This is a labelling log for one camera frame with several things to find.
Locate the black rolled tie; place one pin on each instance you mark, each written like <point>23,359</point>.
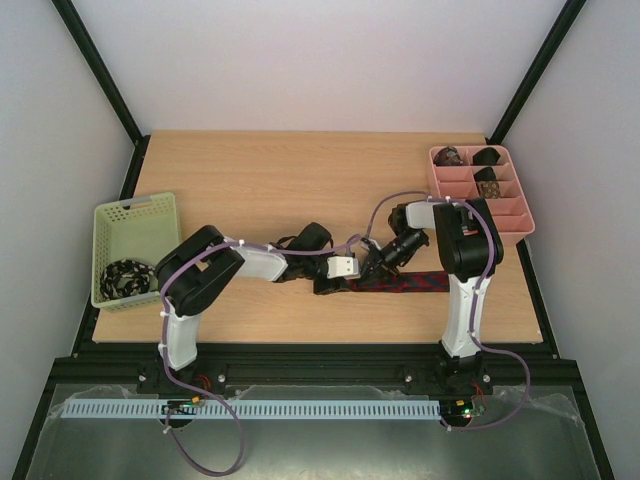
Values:
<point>487,156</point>
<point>486,174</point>

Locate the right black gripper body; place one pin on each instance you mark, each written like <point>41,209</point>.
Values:
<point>379,258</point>

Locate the brown patterned rolled tie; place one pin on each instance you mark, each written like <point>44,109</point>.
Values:
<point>489,190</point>

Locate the black frame post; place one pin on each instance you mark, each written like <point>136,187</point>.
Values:
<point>549,47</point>
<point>89,51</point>

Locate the red navy striped tie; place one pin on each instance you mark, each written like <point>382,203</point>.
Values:
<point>410,282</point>

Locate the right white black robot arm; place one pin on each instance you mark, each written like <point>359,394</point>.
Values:
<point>469,249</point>

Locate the dark floral rolled tie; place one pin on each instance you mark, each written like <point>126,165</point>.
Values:
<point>447,157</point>

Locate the pink divided organizer tray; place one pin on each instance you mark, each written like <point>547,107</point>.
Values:
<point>511,213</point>

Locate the black rolled tie back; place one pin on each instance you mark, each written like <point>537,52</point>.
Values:
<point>487,156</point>

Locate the left black frame post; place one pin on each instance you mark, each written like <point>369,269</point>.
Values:
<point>89,51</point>

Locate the green plastic basket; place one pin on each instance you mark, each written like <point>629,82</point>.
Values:
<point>142,229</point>

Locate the black white patterned tie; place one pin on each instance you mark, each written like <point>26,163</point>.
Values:
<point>126,278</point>

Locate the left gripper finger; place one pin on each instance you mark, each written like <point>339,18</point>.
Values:
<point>326,286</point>
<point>342,285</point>

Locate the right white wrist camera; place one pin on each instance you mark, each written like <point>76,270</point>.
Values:
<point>369,244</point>

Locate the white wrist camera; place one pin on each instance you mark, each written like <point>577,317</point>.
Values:
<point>369,244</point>
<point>342,267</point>

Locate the right black frame post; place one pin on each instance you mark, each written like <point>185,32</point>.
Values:
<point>549,47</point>

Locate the black aluminium frame rail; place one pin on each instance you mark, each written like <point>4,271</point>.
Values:
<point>222,369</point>

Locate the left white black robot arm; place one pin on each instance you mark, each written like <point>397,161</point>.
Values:
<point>192,276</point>

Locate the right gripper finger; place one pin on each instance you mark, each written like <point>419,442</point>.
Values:
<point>373,258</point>
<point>382,273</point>

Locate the black rolled tie middle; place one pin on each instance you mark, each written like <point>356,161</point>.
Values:
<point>486,174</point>

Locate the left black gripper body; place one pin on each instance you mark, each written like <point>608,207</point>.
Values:
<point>310,265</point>

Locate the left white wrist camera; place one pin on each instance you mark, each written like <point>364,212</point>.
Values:
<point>342,267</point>

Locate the light blue cable duct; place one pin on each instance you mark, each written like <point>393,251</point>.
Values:
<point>421,410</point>

